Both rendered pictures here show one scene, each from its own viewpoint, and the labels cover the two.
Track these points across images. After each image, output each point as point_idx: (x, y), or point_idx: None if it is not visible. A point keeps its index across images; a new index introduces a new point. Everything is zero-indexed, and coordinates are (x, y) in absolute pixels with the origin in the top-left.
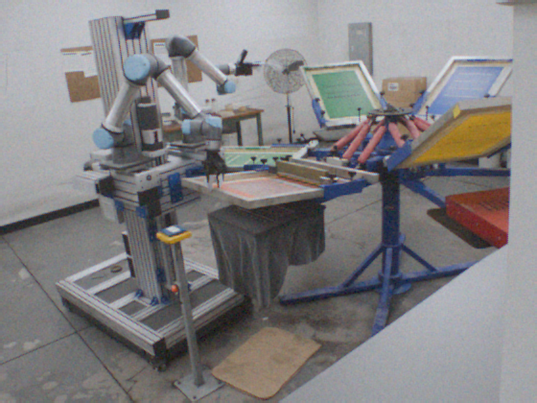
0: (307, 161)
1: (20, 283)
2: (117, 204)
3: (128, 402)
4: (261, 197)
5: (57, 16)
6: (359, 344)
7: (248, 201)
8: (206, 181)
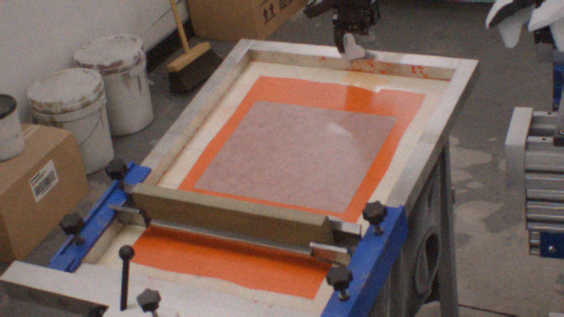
0: (257, 316)
1: None
2: None
3: (539, 316)
4: (231, 60)
5: None
6: None
7: (241, 40)
8: (365, 35)
